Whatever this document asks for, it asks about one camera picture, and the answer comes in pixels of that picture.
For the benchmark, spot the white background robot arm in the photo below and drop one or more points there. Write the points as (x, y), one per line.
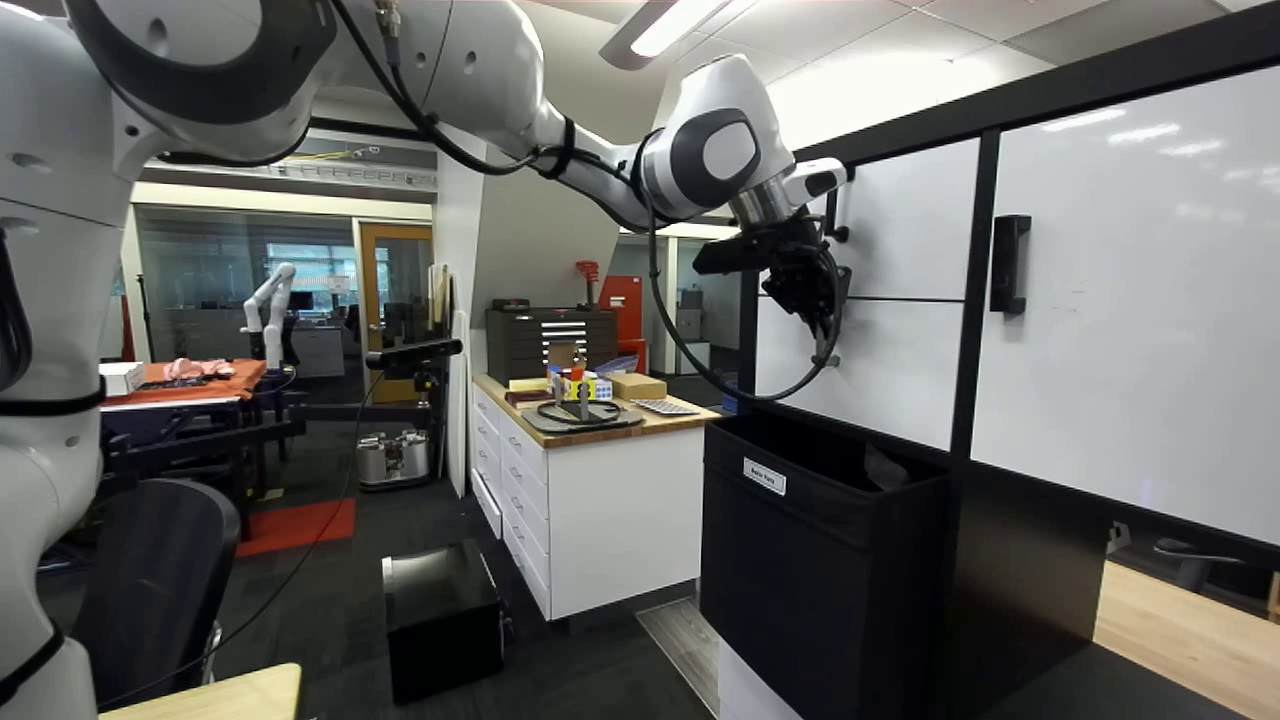
(271, 314)

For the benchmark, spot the black tool chest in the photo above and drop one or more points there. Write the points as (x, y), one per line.
(532, 340)

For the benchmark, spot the red floor mat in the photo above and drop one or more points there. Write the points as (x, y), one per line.
(297, 527)

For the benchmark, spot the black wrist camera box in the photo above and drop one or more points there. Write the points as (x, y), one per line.
(730, 258)

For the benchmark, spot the wooden door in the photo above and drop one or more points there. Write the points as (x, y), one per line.
(397, 314)

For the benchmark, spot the red machine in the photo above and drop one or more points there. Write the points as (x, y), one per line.
(620, 321)

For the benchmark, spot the silver metal pot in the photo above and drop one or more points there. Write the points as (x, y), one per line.
(388, 458)

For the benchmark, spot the black cabinet with white drawers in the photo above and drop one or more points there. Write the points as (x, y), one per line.
(1013, 586)

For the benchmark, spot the colourful small objects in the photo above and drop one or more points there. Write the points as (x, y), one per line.
(576, 385)

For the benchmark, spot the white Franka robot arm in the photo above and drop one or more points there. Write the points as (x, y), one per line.
(464, 65)

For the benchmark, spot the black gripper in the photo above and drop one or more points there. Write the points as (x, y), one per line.
(804, 261)

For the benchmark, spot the white drawer cabinet wooden counter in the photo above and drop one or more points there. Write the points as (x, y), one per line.
(614, 520)

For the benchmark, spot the black fabric bin with label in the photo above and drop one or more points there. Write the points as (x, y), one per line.
(812, 586)

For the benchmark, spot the dark grey office chair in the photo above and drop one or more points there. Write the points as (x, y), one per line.
(153, 586)

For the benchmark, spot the orange topped table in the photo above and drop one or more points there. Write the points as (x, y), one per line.
(203, 393)

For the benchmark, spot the long ceiling light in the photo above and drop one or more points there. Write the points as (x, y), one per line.
(666, 26)

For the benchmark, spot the flat white box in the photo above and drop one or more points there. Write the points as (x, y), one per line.
(121, 378)

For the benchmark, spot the small tan wooden box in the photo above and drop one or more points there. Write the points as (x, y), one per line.
(637, 385)

